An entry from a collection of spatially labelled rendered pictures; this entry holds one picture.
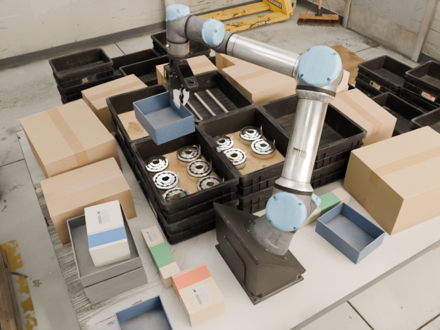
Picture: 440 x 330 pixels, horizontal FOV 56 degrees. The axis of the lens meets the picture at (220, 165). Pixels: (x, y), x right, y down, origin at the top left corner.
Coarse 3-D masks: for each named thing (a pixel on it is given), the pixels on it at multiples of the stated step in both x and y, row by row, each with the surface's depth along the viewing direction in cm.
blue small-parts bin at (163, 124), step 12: (156, 96) 155; (168, 96) 158; (144, 108) 155; (156, 108) 158; (168, 108) 160; (180, 108) 152; (144, 120) 146; (156, 120) 154; (168, 120) 154; (180, 120) 142; (192, 120) 145; (156, 132) 140; (168, 132) 143; (180, 132) 145; (156, 144) 143
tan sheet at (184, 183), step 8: (176, 152) 179; (168, 160) 174; (176, 160) 174; (176, 168) 170; (184, 168) 170; (184, 176) 167; (216, 176) 166; (184, 184) 163; (192, 184) 163; (192, 192) 159
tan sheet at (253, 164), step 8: (232, 136) 186; (240, 144) 182; (248, 152) 177; (248, 160) 173; (256, 160) 173; (264, 160) 173; (272, 160) 173; (280, 160) 173; (248, 168) 169; (256, 168) 169
